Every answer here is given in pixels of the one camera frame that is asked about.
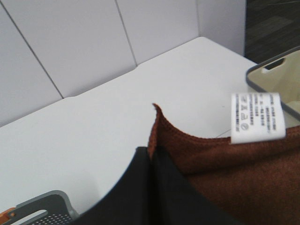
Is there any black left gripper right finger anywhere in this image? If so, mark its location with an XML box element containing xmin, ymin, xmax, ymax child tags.
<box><xmin>150</xmin><ymin>147</ymin><xmax>237</xmax><ymax>225</ymax></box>

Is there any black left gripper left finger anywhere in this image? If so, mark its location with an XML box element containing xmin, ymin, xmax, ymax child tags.
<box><xmin>78</xmin><ymin>147</ymin><xmax>162</xmax><ymax>225</ymax></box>

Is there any brown towel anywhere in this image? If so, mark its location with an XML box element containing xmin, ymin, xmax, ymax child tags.
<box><xmin>148</xmin><ymin>105</ymin><xmax>300</xmax><ymax>225</ymax></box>

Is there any white towel care label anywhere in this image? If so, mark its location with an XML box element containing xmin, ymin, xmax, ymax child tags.
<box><xmin>231</xmin><ymin>92</ymin><xmax>286</xmax><ymax>144</ymax></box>

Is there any grey perforated laundry basket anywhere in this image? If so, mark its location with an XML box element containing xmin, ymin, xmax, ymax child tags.
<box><xmin>0</xmin><ymin>190</ymin><xmax>79</xmax><ymax>225</ymax></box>

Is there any beige basket with grey rim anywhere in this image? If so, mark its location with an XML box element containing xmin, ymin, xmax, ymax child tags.
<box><xmin>246</xmin><ymin>46</ymin><xmax>300</xmax><ymax>128</ymax></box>

